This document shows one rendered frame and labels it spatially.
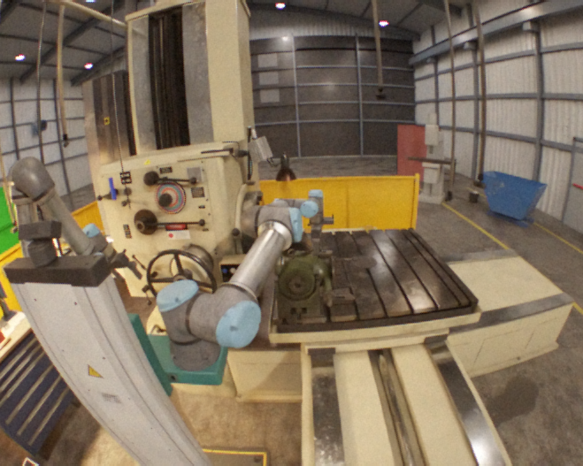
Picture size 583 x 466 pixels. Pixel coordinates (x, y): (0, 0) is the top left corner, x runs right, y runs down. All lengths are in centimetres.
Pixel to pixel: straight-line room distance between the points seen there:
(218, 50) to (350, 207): 275
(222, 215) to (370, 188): 281
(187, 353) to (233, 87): 169
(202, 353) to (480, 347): 219
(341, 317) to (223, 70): 174
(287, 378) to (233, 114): 191
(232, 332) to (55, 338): 49
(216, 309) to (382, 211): 361
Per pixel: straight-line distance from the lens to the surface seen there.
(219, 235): 148
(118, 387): 85
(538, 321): 288
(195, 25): 222
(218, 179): 139
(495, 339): 258
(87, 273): 60
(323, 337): 160
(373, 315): 160
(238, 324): 63
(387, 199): 406
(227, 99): 203
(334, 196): 388
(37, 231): 68
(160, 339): 96
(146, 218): 156
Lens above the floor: 198
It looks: 22 degrees down
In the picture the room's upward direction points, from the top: 4 degrees counter-clockwise
